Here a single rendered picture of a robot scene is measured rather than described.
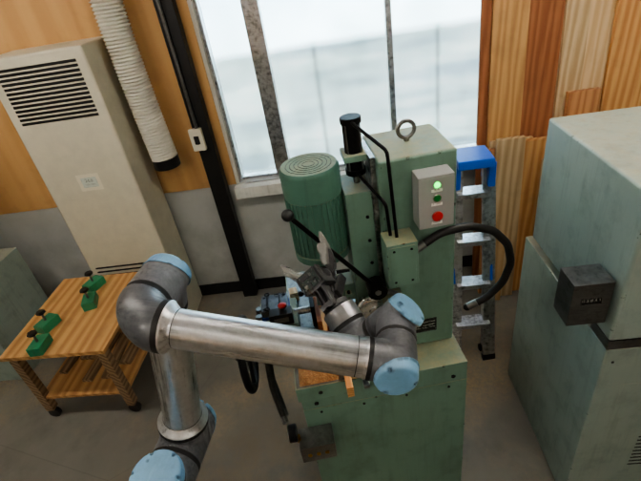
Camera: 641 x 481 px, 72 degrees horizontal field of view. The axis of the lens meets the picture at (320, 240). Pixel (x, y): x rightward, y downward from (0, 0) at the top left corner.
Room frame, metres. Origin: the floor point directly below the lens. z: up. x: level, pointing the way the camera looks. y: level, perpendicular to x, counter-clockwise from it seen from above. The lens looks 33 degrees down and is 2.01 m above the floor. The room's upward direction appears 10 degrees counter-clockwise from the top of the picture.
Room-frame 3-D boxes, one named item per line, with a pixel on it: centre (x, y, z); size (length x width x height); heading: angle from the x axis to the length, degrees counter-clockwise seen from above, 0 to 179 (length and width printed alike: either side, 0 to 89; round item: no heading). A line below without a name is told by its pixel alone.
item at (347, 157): (1.20, -0.14, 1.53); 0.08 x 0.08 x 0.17; 2
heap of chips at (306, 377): (0.96, 0.08, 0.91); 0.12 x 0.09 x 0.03; 92
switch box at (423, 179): (1.06, -0.33, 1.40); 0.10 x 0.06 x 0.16; 92
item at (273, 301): (1.20, 0.19, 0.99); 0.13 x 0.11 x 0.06; 2
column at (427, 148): (1.20, -0.29, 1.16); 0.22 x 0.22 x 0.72; 2
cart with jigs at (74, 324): (2.00, 1.39, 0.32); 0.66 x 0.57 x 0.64; 173
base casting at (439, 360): (1.20, -0.12, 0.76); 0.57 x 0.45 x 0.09; 92
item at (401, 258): (1.05, -0.22, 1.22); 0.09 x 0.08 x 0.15; 92
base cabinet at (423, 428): (1.20, -0.12, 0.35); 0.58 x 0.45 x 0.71; 92
